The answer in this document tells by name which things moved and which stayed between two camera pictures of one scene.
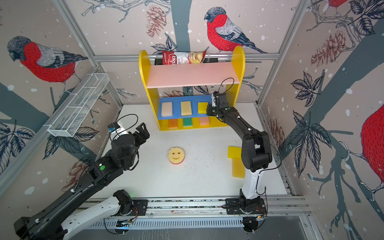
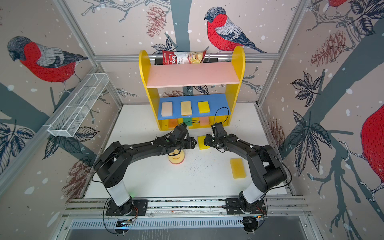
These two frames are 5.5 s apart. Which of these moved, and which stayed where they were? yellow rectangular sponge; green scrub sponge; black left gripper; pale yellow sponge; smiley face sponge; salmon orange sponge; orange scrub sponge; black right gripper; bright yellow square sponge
Moved: bright yellow square sponge; black left gripper; black right gripper
Stayed: green scrub sponge; orange scrub sponge; salmon orange sponge; yellow rectangular sponge; smiley face sponge; pale yellow sponge
